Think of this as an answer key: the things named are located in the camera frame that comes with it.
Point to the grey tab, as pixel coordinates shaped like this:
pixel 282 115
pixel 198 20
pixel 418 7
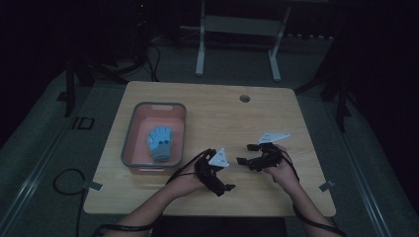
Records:
pixel 326 186
pixel 94 186

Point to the black tripod stand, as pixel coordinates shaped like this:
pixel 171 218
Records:
pixel 69 89
pixel 342 98

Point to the person's right hand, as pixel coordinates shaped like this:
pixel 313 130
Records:
pixel 285 171

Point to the black rectangular floor frame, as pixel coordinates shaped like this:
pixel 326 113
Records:
pixel 74 123

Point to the person's dark clothing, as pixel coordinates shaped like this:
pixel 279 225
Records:
pixel 217 227

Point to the pink plastic bin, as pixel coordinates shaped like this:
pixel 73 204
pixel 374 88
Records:
pixel 138 131

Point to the blue and grey glove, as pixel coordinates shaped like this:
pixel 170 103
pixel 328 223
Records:
pixel 160 144

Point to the white metal desk frame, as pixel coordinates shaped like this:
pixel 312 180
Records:
pixel 242 25

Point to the metal floor rail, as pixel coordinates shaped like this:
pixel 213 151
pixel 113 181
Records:
pixel 33 184
pixel 365 187

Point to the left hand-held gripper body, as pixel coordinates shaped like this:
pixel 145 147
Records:
pixel 206 171

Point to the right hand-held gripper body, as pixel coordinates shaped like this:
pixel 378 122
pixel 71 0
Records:
pixel 268 158

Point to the person's left hand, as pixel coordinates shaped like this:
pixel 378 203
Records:
pixel 186 181

